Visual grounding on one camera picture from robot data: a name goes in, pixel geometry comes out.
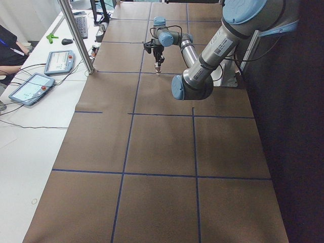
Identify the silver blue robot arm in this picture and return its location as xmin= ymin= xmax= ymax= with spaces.
xmin=143 ymin=1 xmax=300 ymax=100

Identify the white central pedestal column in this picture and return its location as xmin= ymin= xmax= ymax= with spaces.
xmin=211 ymin=60 xmax=238 ymax=87

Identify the far teach pendant tablet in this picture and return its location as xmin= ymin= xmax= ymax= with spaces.
xmin=44 ymin=50 xmax=74 ymax=76

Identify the aluminium frame post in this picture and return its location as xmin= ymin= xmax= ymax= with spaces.
xmin=57 ymin=0 xmax=95 ymax=74

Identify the black computer mouse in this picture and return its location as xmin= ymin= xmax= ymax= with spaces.
xmin=61 ymin=38 xmax=73 ymax=46

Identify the seated person in black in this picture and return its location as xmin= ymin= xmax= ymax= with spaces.
xmin=1 ymin=25 xmax=30 ymax=86

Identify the green plastic clamp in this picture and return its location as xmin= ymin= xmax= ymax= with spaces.
xmin=46 ymin=33 xmax=58 ymax=44

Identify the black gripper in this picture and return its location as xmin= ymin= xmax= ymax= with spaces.
xmin=153 ymin=46 xmax=165 ymax=68

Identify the teach pendant tablet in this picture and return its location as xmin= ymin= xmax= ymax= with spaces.
xmin=9 ymin=73 xmax=55 ymax=106
xmin=44 ymin=50 xmax=74 ymax=76

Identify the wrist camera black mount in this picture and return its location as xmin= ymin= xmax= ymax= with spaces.
xmin=143 ymin=39 xmax=155 ymax=54

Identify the near teach pendant tablet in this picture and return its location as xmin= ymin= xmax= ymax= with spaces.
xmin=9 ymin=73 xmax=55 ymax=106

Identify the black keyboard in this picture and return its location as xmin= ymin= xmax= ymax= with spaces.
xmin=74 ymin=16 xmax=88 ymax=39

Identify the near orange black connector box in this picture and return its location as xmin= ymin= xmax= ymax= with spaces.
xmin=91 ymin=46 xmax=99 ymax=57

